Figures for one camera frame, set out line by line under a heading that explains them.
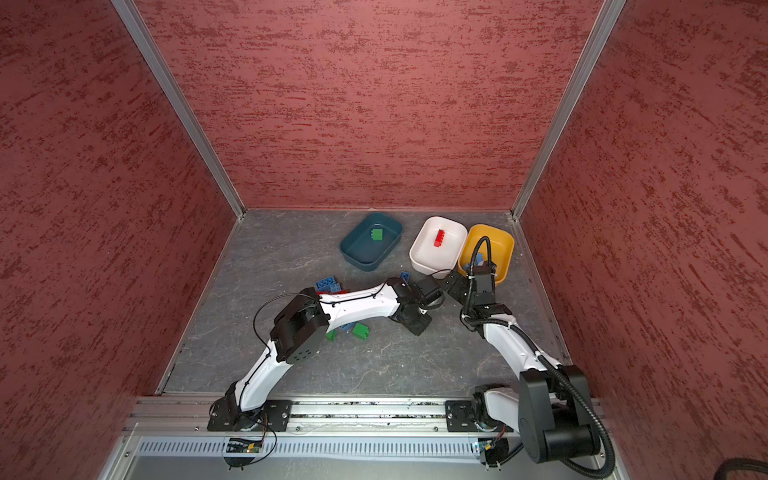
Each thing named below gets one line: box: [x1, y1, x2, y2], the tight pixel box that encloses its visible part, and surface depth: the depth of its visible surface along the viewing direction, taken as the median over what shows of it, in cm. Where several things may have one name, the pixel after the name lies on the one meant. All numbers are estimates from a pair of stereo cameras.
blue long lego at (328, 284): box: [315, 275, 341, 292], surface depth 100 cm
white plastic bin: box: [409, 216, 468, 279], surface depth 112 cm
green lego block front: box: [352, 322, 370, 340], surface depth 88 cm
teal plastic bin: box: [340, 212, 404, 272], surface depth 112 cm
